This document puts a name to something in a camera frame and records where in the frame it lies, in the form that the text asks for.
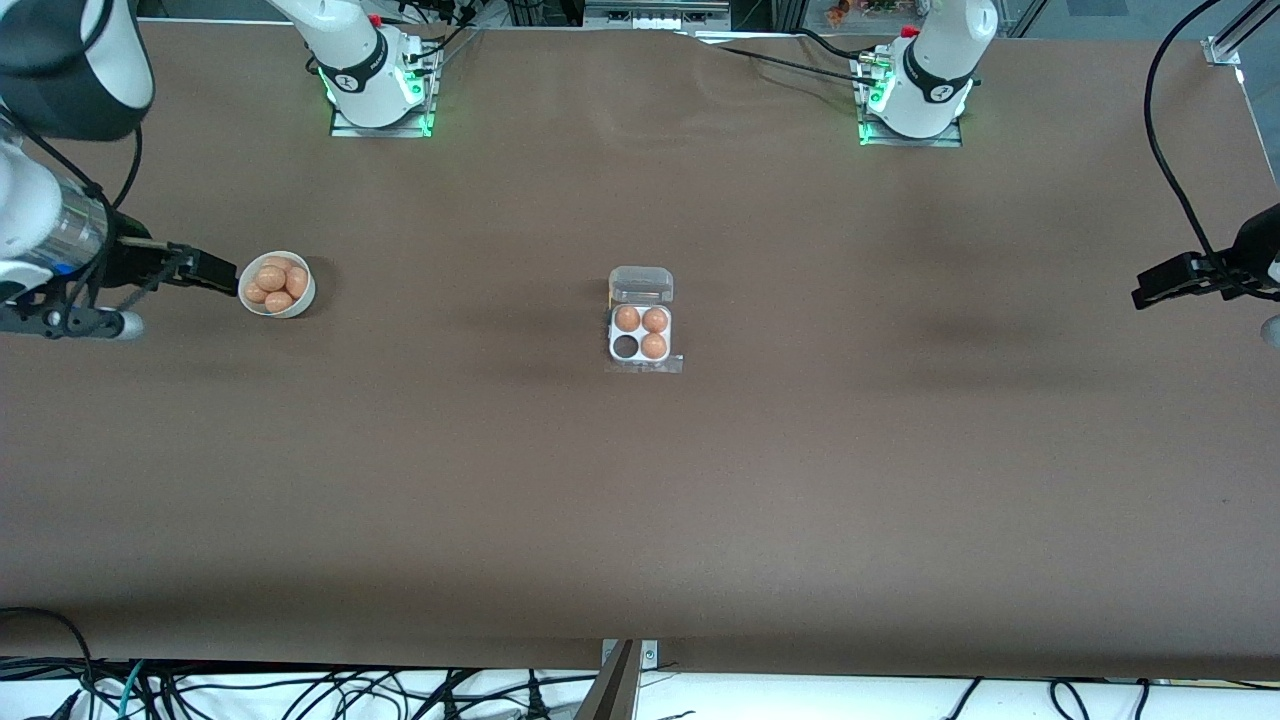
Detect clear plastic egg box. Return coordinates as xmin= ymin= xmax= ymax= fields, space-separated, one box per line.
xmin=606 ymin=266 xmax=685 ymax=376

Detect white round bowl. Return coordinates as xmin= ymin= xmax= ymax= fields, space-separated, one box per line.
xmin=238 ymin=250 xmax=317 ymax=319

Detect grey power strip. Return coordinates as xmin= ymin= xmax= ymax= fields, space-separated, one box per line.
xmin=584 ymin=0 xmax=733 ymax=33

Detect aluminium profile rail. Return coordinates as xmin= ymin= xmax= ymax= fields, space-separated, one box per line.
xmin=1203 ymin=0 xmax=1280 ymax=67

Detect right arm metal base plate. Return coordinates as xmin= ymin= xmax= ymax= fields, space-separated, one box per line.
xmin=330 ymin=45 xmax=439 ymax=139

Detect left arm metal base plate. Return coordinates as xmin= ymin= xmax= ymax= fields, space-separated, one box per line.
xmin=857 ymin=50 xmax=964 ymax=149

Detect black looped floor cable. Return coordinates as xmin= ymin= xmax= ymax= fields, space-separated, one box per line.
xmin=0 ymin=605 xmax=99 ymax=720

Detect teal floor cable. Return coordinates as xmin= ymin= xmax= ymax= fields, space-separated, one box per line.
xmin=115 ymin=660 xmax=148 ymax=720

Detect black cable to base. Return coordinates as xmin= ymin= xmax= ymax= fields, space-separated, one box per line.
xmin=698 ymin=28 xmax=883 ymax=89

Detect metal table edge bracket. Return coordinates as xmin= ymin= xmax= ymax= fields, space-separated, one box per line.
xmin=600 ymin=638 xmax=660 ymax=720

